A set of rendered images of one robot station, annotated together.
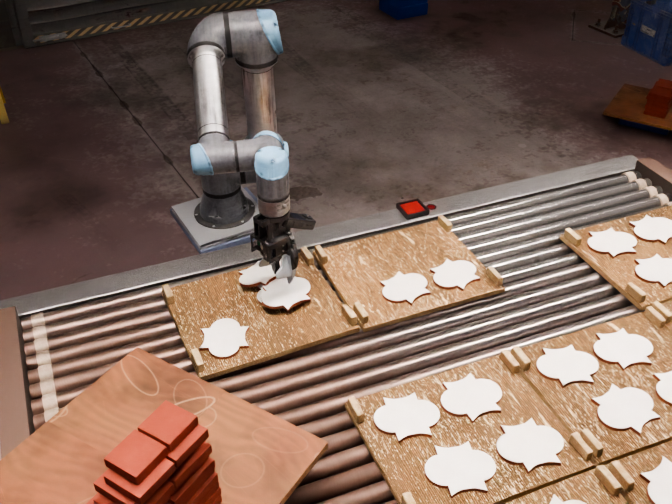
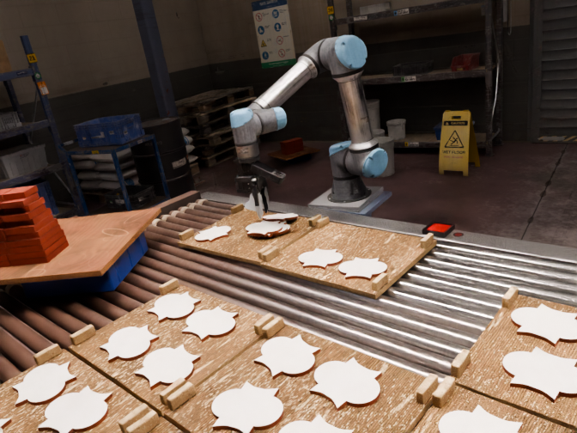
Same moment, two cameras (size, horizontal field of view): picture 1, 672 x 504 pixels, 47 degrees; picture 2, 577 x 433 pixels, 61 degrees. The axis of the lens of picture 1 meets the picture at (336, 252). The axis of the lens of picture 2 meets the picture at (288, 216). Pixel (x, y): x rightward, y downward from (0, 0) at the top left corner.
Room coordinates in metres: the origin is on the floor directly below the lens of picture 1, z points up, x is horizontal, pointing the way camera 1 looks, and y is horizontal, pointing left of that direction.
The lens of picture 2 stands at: (0.98, -1.37, 1.59)
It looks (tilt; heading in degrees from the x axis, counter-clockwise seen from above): 21 degrees down; 67
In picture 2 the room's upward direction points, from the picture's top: 9 degrees counter-clockwise
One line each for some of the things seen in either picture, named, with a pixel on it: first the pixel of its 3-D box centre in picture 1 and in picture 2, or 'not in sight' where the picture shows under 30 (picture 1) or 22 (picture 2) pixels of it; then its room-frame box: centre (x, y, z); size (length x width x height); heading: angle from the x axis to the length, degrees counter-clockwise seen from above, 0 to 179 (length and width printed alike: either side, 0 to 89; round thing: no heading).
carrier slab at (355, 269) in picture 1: (405, 270); (348, 253); (1.65, -0.19, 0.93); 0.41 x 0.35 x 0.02; 113
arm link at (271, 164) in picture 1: (272, 173); (244, 126); (1.52, 0.15, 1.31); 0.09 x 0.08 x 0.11; 9
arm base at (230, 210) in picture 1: (223, 198); (348, 184); (2.00, 0.35, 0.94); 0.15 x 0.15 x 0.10
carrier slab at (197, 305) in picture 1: (257, 310); (251, 233); (1.49, 0.20, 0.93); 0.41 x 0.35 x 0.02; 115
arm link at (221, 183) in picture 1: (221, 165); (345, 157); (2.00, 0.34, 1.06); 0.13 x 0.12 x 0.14; 99
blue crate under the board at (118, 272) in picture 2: not in sight; (88, 259); (0.94, 0.32, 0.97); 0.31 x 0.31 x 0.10; 58
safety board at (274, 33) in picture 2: not in sight; (273, 33); (4.02, 5.26, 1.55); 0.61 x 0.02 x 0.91; 120
